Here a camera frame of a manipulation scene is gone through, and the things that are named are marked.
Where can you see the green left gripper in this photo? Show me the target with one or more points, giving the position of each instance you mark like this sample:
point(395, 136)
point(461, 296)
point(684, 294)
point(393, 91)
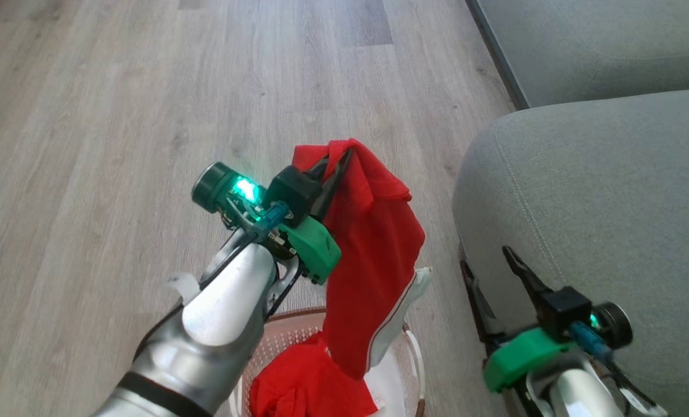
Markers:
point(316, 249)

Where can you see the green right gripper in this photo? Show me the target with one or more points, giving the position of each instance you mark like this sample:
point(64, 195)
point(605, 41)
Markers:
point(521, 354)

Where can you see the red garment with white trim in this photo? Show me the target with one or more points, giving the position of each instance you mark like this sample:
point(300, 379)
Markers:
point(373, 249)

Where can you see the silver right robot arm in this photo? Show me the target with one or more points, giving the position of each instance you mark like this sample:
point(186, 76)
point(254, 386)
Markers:
point(582, 394)

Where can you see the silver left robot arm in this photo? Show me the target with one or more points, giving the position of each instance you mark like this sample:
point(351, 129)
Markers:
point(222, 313)

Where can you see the cream laundry basket brown rim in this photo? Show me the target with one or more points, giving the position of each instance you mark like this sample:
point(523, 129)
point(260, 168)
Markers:
point(274, 341)

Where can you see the grey sofa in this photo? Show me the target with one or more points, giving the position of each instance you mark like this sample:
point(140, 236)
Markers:
point(599, 191)

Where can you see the grey sofa base section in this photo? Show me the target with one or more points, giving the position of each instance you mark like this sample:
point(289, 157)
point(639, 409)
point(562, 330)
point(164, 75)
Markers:
point(599, 46)

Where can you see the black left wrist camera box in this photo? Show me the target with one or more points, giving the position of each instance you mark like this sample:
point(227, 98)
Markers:
point(292, 191)

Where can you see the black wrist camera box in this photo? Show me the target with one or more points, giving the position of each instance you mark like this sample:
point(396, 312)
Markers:
point(564, 310)
point(292, 191)

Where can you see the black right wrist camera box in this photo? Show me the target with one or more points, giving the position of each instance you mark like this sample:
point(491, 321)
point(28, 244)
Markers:
point(564, 310)

